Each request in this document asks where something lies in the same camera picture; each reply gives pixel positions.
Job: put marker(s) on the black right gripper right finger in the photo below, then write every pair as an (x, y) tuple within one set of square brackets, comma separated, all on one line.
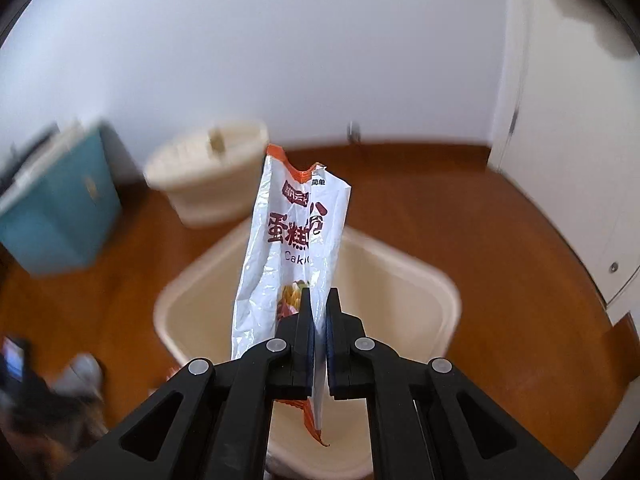
[(428, 420)]

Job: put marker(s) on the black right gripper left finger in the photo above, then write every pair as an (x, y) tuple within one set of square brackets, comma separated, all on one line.
[(209, 421)]

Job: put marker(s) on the white cake snack bag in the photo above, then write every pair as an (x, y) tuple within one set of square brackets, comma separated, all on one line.
[(295, 235)]

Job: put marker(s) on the cream plastic trash bin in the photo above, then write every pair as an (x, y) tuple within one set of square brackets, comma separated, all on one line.
[(400, 300)]

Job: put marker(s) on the grey slipper left foot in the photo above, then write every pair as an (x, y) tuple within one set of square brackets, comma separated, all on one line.
[(82, 378)]

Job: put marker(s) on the cream lidded foot basin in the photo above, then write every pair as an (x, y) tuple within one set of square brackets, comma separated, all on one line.
[(210, 176)]

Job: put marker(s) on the teal storage box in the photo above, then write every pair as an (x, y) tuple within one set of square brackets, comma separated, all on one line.
[(62, 205)]

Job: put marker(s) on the white door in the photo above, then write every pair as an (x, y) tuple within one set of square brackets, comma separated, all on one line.
[(573, 145)]

